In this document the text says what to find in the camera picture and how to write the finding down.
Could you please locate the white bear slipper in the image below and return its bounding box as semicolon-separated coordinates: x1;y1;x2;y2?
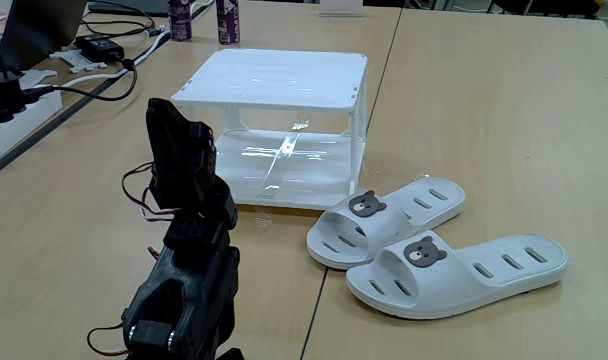
306;177;467;271
346;230;569;320

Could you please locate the white open shelf box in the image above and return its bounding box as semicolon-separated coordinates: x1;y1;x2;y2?
170;48;369;211

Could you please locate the black power adapter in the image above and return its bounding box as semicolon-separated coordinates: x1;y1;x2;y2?
75;33;126;64

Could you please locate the white printed part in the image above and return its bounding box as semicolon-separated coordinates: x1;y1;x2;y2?
16;68;59;91
48;48;108;75

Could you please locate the purple drink can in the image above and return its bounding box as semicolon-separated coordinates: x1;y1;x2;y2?
167;0;193;42
215;0;241;46

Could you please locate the white power strip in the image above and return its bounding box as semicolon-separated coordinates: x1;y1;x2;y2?
0;89;64;171

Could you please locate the dark laptop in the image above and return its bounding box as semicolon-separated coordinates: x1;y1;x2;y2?
0;0;89;74

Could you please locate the black power plug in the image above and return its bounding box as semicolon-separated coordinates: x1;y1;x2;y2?
0;69;26;122

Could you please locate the white stand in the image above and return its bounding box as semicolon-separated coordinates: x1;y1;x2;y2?
318;0;364;18

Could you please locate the black chair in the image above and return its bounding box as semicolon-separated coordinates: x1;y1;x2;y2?
487;0;601;19

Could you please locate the black power cable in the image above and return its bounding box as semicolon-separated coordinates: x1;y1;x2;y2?
21;58;139;103

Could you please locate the white cable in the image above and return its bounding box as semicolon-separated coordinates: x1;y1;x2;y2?
58;30;172;89

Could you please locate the black cable loop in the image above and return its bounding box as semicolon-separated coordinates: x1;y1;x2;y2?
81;0;158;39

